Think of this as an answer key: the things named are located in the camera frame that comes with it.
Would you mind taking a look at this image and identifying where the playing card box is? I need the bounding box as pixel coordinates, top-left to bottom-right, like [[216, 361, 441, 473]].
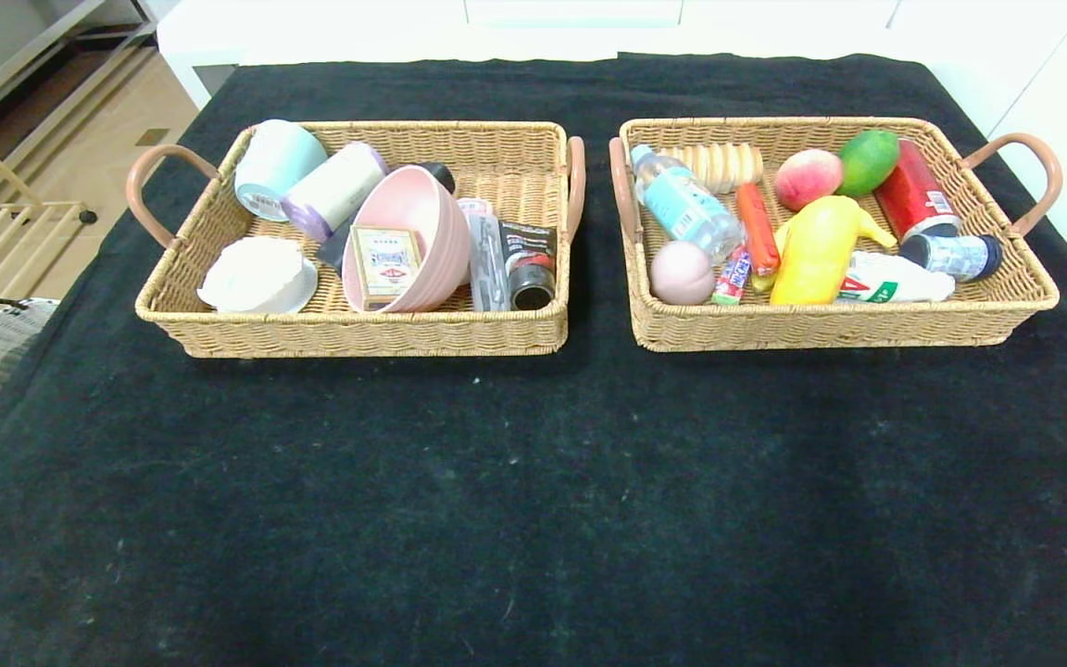
[[349, 226, 426, 312]]

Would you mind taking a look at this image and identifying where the water bottle blue cap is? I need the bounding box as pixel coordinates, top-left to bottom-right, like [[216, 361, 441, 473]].
[[629, 143, 744, 264]]

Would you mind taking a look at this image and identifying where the orange sausage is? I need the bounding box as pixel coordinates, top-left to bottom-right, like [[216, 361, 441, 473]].
[[736, 182, 782, 276]]

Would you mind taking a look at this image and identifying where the yellow mango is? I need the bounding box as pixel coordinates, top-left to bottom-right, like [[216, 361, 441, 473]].
[[770, 195, 863, 307]]

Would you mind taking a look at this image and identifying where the teal plastic mug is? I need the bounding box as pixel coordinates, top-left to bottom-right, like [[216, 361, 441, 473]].
[[233, 120, 329, 223]]

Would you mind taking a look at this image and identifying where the white milk drink bottle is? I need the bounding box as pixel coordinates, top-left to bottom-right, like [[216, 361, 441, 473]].
[[835, 252, 957, 305]]

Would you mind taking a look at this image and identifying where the wicker basket holding pink bowl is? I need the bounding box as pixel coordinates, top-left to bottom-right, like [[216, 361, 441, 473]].
[[126, 120, 587, 359]]

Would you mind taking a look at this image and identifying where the wicker basket holding food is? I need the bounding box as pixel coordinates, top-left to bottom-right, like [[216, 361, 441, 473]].
[[609, 116, 1064, 354]]

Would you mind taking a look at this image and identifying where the black packaged item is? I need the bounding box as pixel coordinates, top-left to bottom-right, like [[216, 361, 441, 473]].
[[461, 197, 559, 313]]

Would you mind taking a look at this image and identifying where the pink bowl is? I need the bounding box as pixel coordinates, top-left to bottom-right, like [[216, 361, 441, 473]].
[[342, 166, 472, 314]]

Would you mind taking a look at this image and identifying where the pale pink peach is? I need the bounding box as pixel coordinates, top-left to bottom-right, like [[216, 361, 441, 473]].
[[649, 241, 716, 307]]

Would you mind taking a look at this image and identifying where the black table cloth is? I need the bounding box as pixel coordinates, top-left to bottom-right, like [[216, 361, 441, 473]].
[[0, 53, 1067, 667]]

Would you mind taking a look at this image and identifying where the red candy pack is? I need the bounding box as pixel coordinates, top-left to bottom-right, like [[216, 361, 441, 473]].
[[711, 245, 753, 306]]

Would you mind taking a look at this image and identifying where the white bottle purple cap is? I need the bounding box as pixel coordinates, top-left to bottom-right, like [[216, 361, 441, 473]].
[[281, 143, 390, 245]]

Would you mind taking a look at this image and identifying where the ridged bread loaf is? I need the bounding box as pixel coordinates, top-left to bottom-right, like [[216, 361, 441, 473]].
[[659, 143, 765, 194]]

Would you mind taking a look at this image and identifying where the white ceramic dish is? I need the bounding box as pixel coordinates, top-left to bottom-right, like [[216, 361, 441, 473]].
[[197, 236, 320, 316]]

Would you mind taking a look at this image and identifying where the red peach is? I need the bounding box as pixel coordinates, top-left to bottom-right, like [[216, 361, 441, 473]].
[[774, 148, 845, 212]]

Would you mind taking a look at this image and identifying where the yellow banana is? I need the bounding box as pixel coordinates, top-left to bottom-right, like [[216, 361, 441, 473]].
[[751, 208, 898, 293]]

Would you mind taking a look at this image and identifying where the green mango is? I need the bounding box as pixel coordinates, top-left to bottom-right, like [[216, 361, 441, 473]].
[[836, 130, 902, 199]]

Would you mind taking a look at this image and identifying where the white cabinet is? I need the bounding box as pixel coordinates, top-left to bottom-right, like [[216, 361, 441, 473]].
[[156, 0, 951, 110]]

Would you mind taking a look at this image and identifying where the red soda can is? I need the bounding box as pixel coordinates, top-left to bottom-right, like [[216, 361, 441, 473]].
[[874, 141, 963, 243]]

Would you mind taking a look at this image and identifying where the small silver jar black cap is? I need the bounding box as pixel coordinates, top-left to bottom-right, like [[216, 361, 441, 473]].
[[900, 233, 1003, 283]]

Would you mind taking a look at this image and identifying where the grey shelf unit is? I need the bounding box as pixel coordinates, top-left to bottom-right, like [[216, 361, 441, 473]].
[[0, 0, 157, 131]]

